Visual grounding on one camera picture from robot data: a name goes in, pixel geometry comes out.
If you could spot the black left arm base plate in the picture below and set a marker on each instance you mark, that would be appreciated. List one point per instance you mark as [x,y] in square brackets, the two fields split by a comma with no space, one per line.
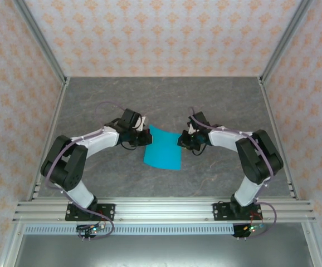
[108,212]

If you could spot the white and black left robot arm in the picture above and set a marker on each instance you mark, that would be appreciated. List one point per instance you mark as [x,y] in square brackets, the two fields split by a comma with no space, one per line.
[78,193]

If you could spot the aluminium table side rail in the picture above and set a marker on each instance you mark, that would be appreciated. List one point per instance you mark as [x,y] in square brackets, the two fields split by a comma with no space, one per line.
[276,136]
[51,136]

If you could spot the grey metal panel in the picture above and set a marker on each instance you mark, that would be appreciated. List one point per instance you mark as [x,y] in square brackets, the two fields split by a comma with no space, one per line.
[163,253]

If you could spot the aluminium lower frame rail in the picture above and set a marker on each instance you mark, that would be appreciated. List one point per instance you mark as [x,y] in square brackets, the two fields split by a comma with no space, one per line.
[317,250]
[9,250]

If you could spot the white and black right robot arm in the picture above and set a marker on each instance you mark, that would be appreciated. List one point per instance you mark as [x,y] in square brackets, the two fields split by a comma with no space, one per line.
[246,192]

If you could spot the aluminium frame post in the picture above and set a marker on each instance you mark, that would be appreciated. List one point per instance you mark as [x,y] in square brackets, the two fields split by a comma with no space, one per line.
[285,41]
[39,41]

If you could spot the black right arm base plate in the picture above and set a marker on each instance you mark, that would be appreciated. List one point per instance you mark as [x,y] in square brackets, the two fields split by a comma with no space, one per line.
[219,212]

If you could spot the aluminium mounting rail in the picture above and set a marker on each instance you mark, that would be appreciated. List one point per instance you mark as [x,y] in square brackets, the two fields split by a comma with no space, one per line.
[163,211]

